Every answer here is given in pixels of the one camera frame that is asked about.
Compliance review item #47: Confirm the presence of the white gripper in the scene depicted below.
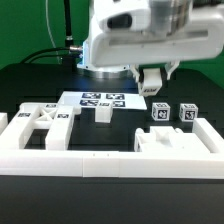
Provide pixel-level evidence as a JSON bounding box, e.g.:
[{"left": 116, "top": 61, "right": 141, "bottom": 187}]
[{"left": 89, "top": 0, "right": 224, "bottom": 82}]

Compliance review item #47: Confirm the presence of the white chair seat part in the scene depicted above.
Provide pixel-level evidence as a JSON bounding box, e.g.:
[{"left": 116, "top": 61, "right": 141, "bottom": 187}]
[{"left": 134, "top": 126, "right": 210, "bottom": 154}]

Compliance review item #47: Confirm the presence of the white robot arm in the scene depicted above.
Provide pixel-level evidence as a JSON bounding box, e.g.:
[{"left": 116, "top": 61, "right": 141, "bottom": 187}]
[{"left": 81, "top": 0, "right": 224, "bottom": 74}]

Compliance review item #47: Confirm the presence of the white sheet with markers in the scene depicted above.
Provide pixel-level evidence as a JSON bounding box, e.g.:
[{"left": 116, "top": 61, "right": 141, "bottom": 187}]
[{"left": 58, "top": 91, "right": 147, "bottom": 110}]

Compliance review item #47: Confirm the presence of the white block left edge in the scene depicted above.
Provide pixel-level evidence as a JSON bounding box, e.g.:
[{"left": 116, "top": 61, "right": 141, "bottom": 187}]
[{"left": 0, "top": 113, "right": 8, "bottom": 134}]

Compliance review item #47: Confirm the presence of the white U-shaped obstacle fence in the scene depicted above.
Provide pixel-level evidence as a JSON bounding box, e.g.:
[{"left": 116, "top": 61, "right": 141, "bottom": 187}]
[{"left": 0, "top": 118, "right": 224, "bottom": 179}]

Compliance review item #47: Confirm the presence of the black hose upright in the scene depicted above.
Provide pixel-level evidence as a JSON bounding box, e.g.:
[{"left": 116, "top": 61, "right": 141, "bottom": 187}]
[{"left": 63, "top": 0, "right": 73, "bottom": 47}]

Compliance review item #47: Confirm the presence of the black cable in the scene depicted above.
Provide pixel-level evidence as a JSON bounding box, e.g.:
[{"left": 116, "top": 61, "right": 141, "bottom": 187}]
[{"left": 19, "top": 45, "right": 84, "bottom": 64}]

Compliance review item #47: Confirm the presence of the white chair back frame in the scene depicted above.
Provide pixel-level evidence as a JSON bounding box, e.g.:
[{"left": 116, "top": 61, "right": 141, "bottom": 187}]
[{"left": 0, "top": 103, "right": 81, "bottom": 151}]

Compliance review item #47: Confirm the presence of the thin grey cable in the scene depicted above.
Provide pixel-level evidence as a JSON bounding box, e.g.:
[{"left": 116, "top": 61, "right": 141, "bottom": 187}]
[{"left": 45, "top": 0, "right": 63, "bottom": 65}]

